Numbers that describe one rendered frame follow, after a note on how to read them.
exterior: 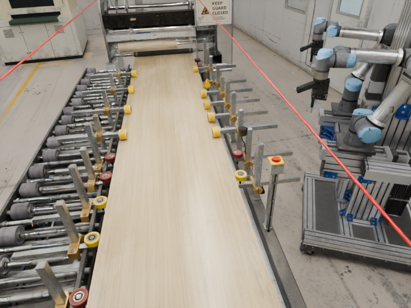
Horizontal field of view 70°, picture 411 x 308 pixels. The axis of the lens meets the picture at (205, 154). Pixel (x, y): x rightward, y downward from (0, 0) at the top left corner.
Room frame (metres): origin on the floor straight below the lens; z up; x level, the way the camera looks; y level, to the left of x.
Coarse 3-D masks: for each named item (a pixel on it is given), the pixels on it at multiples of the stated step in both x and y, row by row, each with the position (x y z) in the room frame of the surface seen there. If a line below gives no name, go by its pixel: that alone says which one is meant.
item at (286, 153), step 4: (268, 152) 1.79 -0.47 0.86; (272, 152) 1.79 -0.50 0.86; (276, 152) 1.79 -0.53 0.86; (280, 152) 1.79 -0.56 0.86; (284, 152) 1.78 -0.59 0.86; (288, 152) 1.78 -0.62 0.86; (292, 152) 1.78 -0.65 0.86; (252, 156) 1.75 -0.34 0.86; (264, 156) 1.76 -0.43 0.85; (236, 160) 1.73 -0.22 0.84; (240, 160) 1.74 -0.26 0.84
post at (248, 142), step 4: (248, 128) 1.71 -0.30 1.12; (248, 132) 1.70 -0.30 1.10; (252, 132) 1.70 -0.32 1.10; (248, 136) 1.70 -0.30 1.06; (248, 140) 1.70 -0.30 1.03; (248, 144) 1.70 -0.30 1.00; (248, 148) 1.70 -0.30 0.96; (248, 152) 1.70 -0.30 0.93; (248, 156) 1.70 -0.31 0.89; (244, 164) 1.73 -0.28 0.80; (244, 168) 1.73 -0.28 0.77; (248, 168) 1.70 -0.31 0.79; (248, 172) 1.70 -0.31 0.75
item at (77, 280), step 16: (80, 80) 3.54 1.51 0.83; (112, 144) 2.06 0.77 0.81; (32, 160) 1.84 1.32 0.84; (16, 192) 1.49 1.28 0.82; (64, 192) 1.62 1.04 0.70; (96, 208) 1.30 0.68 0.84; (48, 224) 1.32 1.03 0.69; (80, 224) 1.29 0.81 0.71; (32, 240) 1.27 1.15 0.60; (48, 240) 1.17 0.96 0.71; (48, 256) 1.06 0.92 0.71; (16, 272) 0.96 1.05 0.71; (32, 272) 0.96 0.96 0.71; (80, 272) 0.86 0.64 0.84; (0, 288) 0.87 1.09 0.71; (16, 288) 0.88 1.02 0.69; (32, 288) 0.86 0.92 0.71; (16, 304) 0.80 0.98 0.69; (32, 304) 0.78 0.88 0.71; (48, 304) 0.78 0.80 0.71
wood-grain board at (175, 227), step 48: (144, 96) 2.82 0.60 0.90; (192, 96) 2.78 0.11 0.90; (144, 144) 1.91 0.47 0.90; (192, 144) 1.88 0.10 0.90; (144, 192) 1.36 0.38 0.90; (192, 192) 1.34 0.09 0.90; (240, 192) 1.32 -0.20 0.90; (144, 240) 0.99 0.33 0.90; (192, 240) 0.98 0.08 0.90; (240, 240) 0.97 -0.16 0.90; (96, 288) 0.74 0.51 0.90; (144, 288) 0.73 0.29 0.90; (192, 288) 0.72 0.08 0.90; (240, 288) 0.71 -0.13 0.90
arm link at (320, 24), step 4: (316, 20) 2.34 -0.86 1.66; (320, 20) 2.32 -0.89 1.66; (324, 20) 2.32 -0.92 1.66; (316, 24) 2.33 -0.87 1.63; (320, 24) 2.32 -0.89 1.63; (324, 24) 2.31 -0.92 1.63; (316, 28) 2.33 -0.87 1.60; (320, 28) 2.31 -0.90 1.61; (324, 28) 2.30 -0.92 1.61; (316, 32) 2.32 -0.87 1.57; (320, 32) 2.32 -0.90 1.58
